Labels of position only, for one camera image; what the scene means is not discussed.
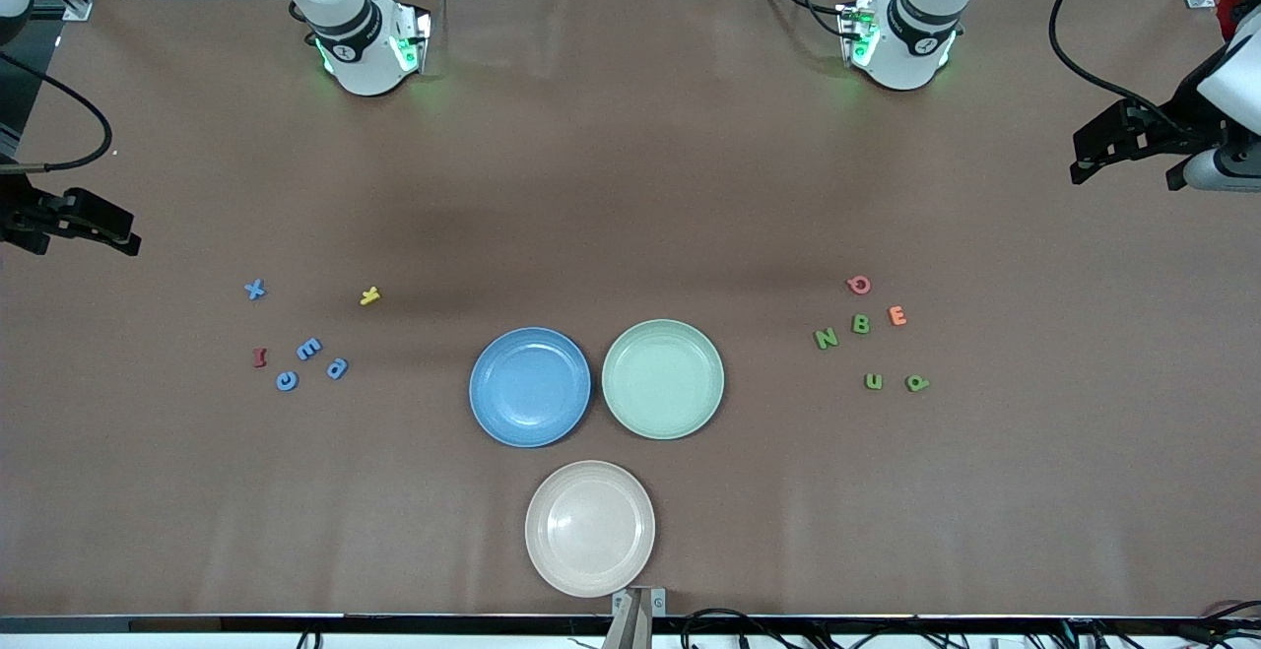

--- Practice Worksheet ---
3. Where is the red object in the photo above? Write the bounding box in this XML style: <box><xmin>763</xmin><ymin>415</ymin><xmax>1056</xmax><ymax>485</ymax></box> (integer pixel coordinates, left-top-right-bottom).
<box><xmin>1217</xmin><ymin>0</ymin><xmax>1261</xmax><ymax>41</ymax></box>

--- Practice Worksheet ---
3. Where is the blue plate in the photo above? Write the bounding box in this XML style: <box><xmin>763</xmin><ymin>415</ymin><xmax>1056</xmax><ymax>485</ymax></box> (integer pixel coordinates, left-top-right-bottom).
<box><xmin>469</xmin><ymin>326</ymin><xmax>592</xmax><ymax>449</ymax></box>

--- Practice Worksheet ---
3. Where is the brown table cover sheet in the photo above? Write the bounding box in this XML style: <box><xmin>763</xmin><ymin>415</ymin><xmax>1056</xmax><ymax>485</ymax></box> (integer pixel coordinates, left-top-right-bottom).
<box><xmin>0</xmin><ymin>0</ymin><xmax>1261</xmax><ymax>620</ymax></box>

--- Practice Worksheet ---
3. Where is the light green plate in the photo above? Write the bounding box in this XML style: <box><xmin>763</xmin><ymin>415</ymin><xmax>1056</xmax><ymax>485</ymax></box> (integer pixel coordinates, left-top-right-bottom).
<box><xmin>601</xmin><ymin>318</ymin><xmax>726</xmax><ymax>441</ymax></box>

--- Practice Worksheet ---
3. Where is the beige plate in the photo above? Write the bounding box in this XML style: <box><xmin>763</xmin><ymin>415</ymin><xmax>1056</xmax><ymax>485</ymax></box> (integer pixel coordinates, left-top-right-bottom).
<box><xmin>524</xmin><ymin>459</ymin><xmax>657</xmax><ymax>599</ymax></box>

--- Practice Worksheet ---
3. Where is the black camera cable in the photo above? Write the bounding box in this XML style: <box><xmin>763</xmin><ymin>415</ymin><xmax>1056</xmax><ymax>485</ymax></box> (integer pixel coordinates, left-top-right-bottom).
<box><xmin>1047</xmin><ymin>0</ymin><xmax>1188</xmax><ymax>133</ymax></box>
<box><xmin>0</xmin><ymin>52</ymin><xmax>113</xmax><ymax>174</ymax></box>

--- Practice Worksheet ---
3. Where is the metal bracket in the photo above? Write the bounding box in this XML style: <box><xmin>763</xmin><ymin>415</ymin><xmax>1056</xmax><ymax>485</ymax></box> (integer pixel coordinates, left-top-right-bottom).
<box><xmin>603</xmin><ymin>587</ymin><xmax>668</xmax><ymax>649</ymax></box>

